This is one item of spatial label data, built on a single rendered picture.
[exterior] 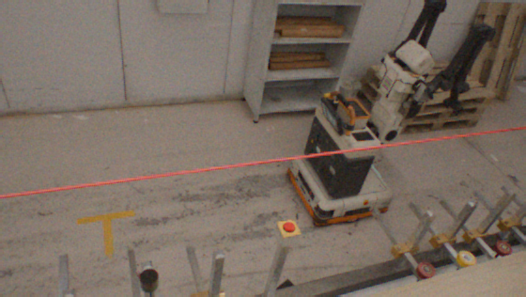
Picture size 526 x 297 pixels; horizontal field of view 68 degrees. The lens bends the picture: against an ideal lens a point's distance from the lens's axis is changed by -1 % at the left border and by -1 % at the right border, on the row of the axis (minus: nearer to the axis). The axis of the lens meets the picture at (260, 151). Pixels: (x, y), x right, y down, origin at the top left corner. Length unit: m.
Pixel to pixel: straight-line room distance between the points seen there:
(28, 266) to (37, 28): 1.88
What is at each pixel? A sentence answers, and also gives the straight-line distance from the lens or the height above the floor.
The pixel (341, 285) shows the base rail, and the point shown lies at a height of 0.70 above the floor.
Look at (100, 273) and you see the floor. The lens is 2.82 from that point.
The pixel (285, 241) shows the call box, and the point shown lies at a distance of 1.47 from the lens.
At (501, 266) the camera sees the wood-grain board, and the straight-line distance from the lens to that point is 2.26.
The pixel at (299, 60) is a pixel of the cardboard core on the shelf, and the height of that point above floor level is 0.56.
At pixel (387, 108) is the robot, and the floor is 0.93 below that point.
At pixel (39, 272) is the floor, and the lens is 2.92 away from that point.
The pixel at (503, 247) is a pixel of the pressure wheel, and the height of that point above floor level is 0.91.
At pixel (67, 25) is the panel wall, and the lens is 3.73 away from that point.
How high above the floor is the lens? 2.34
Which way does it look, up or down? 39 degrees down
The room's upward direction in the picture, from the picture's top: 11 degrees clockwise
